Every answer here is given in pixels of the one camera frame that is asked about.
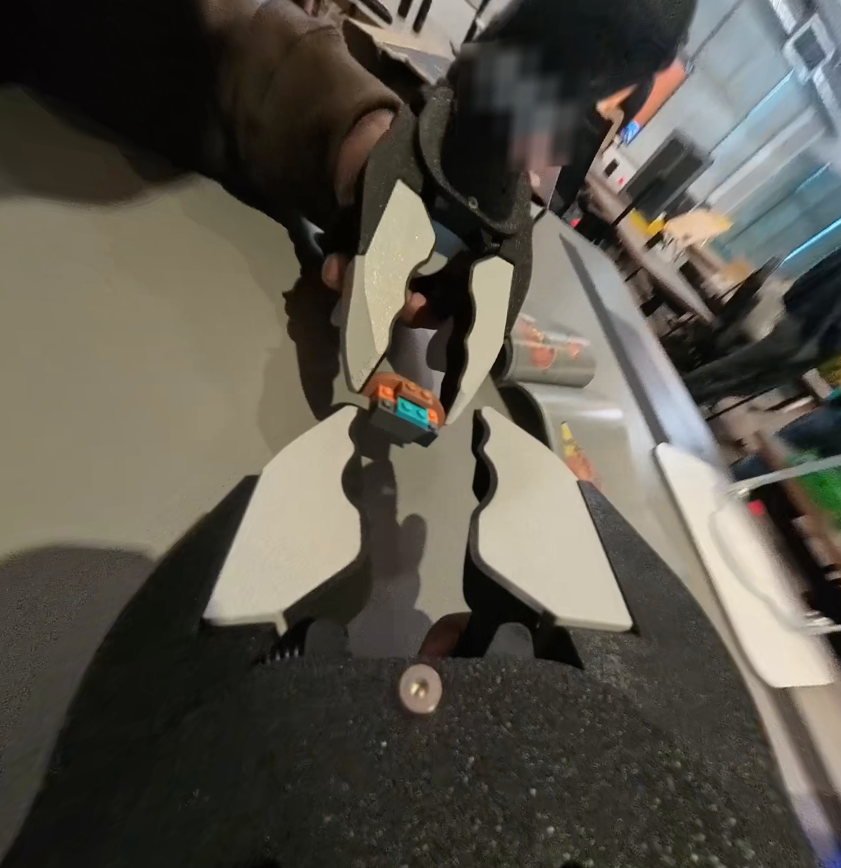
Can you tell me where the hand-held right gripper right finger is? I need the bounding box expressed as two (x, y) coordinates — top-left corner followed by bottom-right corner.
(468, 406), (633, 633)

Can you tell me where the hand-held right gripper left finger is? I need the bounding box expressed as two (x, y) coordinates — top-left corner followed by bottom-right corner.
(202, 406), (365, 629)

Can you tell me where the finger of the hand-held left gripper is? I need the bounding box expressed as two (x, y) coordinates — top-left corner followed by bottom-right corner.
(331, 178), (438, 396)
(437, 256), (518, 427)

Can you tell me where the orange and teal brick assembly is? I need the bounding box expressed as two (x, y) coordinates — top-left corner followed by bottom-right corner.
(365, 372), (447, 448)

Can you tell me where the person's left forearm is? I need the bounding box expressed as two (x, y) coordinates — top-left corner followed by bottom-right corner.
(0, 0), (404, 231)

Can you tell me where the grey desk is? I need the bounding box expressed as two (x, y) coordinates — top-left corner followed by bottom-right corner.
(0, 81), (841, 868)

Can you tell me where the person's left hand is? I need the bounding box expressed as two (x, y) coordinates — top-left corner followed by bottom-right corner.
(322, 108), (440, 332)

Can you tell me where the person's right hand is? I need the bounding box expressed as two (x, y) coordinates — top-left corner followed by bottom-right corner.
(420, 613), (470, 660)

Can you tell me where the grey tray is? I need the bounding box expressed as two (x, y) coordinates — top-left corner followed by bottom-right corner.
(502, 312), (659, 489)

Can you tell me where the white flat device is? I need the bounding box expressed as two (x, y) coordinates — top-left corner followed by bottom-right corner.
(654, 441), (838, 689)

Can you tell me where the black office chair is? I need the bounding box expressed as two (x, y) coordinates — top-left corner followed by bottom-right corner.
(685, 247), (841, 408)

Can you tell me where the white cable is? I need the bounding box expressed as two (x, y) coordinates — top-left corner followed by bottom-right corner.
(726, 458), (841, 499)

